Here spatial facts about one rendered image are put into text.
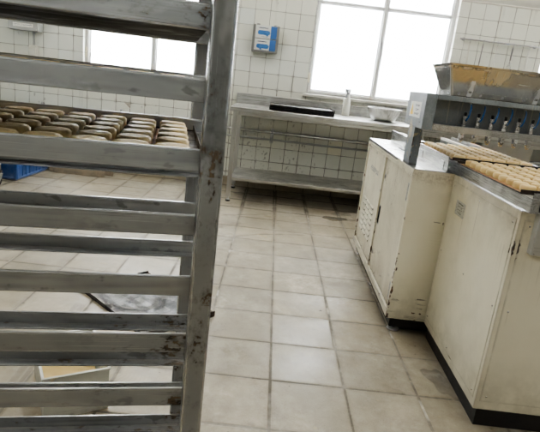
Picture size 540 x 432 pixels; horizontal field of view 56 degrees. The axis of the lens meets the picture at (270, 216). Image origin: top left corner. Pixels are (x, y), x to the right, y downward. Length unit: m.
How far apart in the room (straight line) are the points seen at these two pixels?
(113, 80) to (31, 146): 0.13
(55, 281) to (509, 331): 1.61
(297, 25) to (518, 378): 4.14
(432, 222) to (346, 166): 3.09
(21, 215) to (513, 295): 1.62
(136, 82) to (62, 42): 5.18
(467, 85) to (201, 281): 2.00
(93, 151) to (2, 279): 0.21
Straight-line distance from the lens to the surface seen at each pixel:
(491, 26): 5.83
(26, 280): 0.76
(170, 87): 0.68
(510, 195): 1.98
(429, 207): 2.51
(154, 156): 0.69
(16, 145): 0.71
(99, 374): 1.90
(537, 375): 2.14
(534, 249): 1.89
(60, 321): 1.25
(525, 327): 2.03
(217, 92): 0.65
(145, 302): 2.67
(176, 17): 0.68
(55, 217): 0.72
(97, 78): 0.68
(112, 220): 0.71
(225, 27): 0.65
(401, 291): 2.61
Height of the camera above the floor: 1.17
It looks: 15 degrees down
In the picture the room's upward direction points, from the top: 7 degrees clockwise
